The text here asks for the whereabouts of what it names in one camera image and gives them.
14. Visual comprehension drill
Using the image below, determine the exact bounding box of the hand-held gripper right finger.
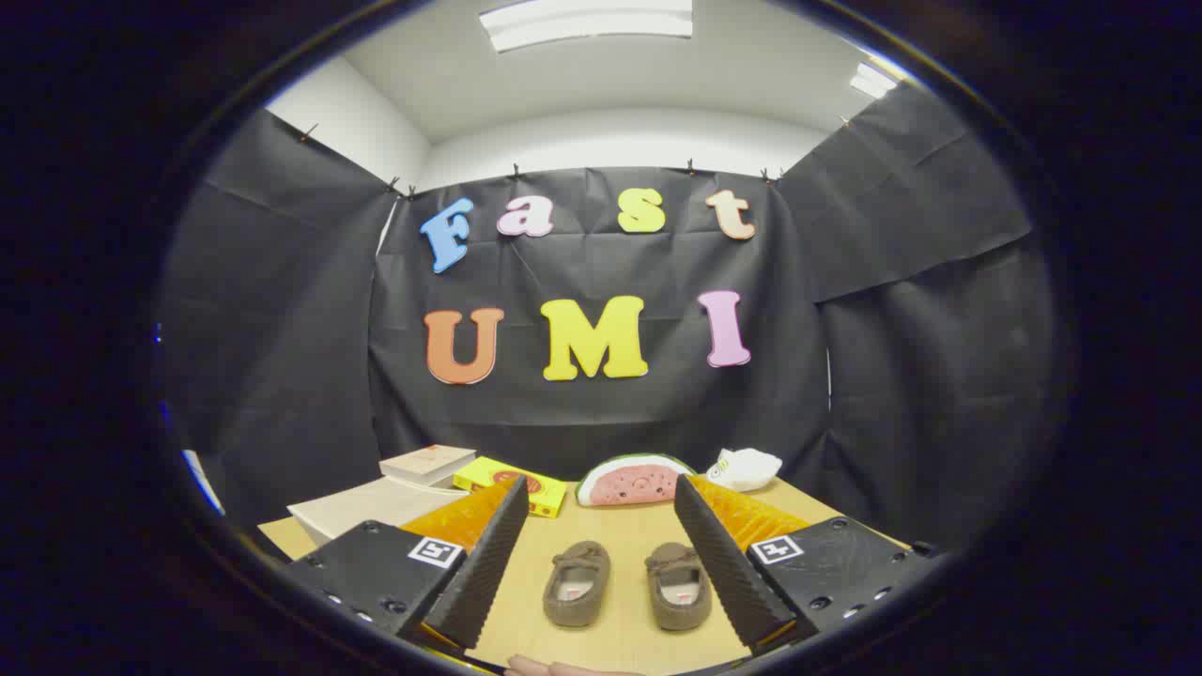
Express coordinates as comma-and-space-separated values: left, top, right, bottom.
674, 475, 940, 655

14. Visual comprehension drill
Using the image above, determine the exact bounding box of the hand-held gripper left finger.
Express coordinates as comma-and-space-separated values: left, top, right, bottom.
284, 475, 530, 651

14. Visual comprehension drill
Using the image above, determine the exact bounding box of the brown suede shoe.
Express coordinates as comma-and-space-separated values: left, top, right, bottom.
645, 543, 713, 632
543, 540, 611, 628

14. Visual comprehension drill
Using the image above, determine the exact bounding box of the cream fabric storage box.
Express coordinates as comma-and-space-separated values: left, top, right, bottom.
287, 474, 469, 547

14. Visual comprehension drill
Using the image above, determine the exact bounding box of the yellow book with red circle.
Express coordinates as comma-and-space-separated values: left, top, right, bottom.
454, 457, 568, 519

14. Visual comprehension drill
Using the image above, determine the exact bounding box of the white plush toy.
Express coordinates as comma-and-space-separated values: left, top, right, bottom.
706, 448, 783, 493

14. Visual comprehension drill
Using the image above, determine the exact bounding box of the beige book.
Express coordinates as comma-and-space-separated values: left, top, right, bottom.
379, 445, 477, 487

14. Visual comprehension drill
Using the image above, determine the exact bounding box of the watermelon slice plush toy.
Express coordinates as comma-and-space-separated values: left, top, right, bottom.
575, 453, 698, 508

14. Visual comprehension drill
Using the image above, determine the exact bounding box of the black backdrop cloth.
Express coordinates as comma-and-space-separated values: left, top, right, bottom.
160, 83, 1067, 555

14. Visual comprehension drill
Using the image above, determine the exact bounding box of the small ceiling light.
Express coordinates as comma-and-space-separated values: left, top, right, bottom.
850, 62, 899, 100

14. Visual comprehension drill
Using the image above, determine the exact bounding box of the long ceiling light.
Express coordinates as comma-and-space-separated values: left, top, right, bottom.
479, 0, 694, 54

